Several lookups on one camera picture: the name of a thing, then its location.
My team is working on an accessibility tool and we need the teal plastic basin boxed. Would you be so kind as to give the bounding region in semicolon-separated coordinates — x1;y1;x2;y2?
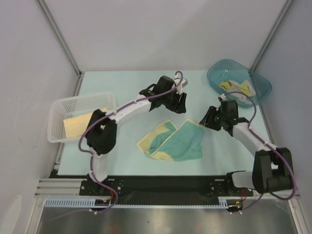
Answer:
207;59;272;108

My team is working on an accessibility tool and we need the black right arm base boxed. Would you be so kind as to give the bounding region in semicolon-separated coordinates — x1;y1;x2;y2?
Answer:
209;171;254;198

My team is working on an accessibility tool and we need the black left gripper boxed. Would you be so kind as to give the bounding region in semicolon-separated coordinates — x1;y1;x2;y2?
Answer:
162;88;187;115

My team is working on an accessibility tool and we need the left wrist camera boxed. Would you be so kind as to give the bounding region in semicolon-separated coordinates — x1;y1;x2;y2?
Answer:
174;75;188;95

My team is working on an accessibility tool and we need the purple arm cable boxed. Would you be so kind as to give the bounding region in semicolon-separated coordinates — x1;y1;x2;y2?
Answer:
47;70;185;221
219;91;298;215

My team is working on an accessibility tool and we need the white perforated plastic basket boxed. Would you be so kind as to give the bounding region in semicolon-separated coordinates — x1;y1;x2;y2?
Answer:
47;92;117;143

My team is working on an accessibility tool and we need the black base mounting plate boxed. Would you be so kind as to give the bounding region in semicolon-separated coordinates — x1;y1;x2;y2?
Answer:
48;174;254;207

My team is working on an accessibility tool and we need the right rear aluminium post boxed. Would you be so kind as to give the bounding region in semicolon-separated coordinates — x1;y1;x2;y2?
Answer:
250;0;294;71

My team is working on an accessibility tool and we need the aluminium post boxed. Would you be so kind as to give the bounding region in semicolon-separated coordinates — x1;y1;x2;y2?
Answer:
250;0;294;71
36;0;82;76

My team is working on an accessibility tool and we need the aluminium front frame rail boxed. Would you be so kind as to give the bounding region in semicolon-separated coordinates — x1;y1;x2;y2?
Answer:
34;177;300;198

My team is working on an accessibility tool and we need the left rear aluminium post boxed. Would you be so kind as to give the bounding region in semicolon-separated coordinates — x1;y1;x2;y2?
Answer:
36;0;82;76

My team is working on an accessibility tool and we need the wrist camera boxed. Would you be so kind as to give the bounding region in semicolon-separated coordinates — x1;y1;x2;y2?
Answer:
218;94;226;101
174;75;188;95

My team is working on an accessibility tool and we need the grey yellow towel in basin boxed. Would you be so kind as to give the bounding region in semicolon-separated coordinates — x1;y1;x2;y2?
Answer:
219;80;256;104

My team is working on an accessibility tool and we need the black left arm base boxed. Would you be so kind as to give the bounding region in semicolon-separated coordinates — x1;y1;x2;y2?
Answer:
79;175;123;196

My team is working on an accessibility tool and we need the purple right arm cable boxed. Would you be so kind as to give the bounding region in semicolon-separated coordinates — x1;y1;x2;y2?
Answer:
219;91;298;215

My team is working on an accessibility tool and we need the green towel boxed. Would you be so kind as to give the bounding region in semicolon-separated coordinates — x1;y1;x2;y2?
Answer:
136;119;204;161

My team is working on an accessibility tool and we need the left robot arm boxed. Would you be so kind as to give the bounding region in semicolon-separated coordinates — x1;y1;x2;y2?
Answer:
78;71;187;195

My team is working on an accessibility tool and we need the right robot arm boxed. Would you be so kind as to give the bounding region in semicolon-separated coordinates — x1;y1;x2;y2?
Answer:
200;100;294;196

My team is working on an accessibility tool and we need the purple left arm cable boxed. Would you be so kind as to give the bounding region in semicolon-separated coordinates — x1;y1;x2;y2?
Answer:
47;70;185;221

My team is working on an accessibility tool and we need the yellow face towel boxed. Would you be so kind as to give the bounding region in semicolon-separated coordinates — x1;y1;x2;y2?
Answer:
63;112;93;139

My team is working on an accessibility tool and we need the light blue cable duct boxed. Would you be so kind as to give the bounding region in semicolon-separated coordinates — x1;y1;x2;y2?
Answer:
44;196;242;210

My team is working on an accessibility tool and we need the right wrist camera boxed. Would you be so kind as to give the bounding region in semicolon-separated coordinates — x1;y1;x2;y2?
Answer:
218;94;226;101

